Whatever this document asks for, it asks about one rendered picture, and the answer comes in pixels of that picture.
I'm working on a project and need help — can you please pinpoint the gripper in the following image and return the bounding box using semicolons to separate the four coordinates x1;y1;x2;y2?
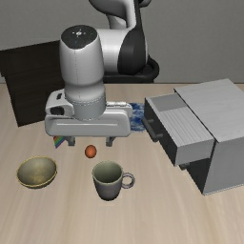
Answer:
44;89;133;148

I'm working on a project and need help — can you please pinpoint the grey-green mug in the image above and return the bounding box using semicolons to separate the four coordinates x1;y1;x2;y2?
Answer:
91;160;136;202

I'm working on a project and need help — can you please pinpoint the grey cabinet drawer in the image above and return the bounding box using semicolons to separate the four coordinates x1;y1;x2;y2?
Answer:
141;92;216;168

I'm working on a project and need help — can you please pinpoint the grey cabinet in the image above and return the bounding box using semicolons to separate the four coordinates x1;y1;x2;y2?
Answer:
173;78;244;196

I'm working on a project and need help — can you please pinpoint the small orange fruit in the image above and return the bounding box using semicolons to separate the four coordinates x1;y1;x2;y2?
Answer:
84;144;98;159

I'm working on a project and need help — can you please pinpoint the rainbow striped object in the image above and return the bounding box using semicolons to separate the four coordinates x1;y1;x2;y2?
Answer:
52;135;69;150

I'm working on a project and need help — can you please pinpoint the blue and white plate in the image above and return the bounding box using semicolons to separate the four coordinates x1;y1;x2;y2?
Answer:
128;101;148;133

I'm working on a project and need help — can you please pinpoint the olive yellow-rimmed bowl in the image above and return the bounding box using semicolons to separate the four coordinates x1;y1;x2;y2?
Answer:
16;155;58;190

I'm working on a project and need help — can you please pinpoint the dark slatted rack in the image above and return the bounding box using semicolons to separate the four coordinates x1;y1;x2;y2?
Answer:
0;39;67;128

